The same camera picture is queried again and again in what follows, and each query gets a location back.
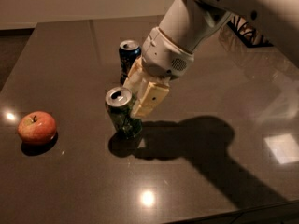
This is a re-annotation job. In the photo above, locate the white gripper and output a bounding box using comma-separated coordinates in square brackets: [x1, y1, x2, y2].
[123, 27, 194, 119]

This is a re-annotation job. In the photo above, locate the green soda can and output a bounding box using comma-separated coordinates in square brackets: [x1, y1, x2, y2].
[105, 87, 142, 139]

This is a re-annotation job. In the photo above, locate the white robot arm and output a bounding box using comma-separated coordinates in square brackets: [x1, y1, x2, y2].
[124, 0, 299, 119]

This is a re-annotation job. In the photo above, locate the blue Pepsi can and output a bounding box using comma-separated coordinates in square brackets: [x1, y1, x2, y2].
[119, 40, 141, 84]

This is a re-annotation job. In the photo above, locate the red apple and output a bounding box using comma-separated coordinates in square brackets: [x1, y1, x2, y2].
[17, 111, 57, 145]

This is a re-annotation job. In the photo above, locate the black wire basket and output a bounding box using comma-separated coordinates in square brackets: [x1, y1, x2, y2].
[228, 15, 272, 48]

